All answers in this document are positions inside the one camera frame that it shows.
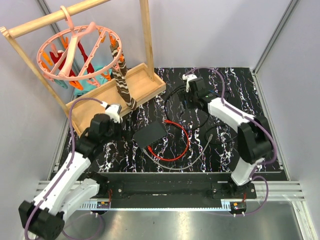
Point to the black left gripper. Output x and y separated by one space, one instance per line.
118 126

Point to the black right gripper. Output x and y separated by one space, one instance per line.
188 93

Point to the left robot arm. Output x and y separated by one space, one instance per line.
46 214

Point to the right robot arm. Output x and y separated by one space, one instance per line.
254 140

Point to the black marble pattern mat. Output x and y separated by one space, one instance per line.
221 155

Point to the wooden drying rack stand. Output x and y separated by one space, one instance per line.
23 30

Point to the brown striped sock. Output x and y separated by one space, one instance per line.
121 84

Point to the pink round clip hanger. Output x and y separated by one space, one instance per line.
66 57

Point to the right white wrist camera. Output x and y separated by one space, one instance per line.
188 77

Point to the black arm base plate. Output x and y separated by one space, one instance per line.
170 196

